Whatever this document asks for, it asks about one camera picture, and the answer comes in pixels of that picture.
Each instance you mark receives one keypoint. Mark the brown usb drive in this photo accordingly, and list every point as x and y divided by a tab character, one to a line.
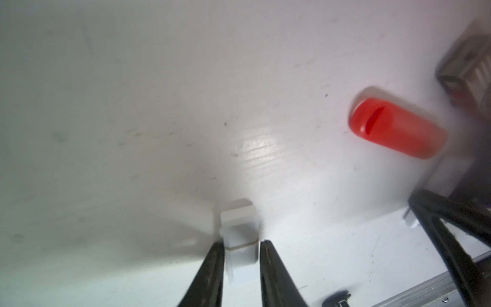
464	75

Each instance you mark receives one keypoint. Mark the red usb drive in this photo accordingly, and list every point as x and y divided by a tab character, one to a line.
389	125

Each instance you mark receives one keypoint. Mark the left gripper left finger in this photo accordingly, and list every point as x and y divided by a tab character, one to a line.
206	288

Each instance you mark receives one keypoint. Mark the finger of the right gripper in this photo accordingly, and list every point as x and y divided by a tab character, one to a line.
432	210

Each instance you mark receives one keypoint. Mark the small white usb drive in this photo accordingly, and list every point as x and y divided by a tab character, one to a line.
240	232

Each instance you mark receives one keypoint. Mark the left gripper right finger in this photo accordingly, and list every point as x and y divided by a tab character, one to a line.
277	286

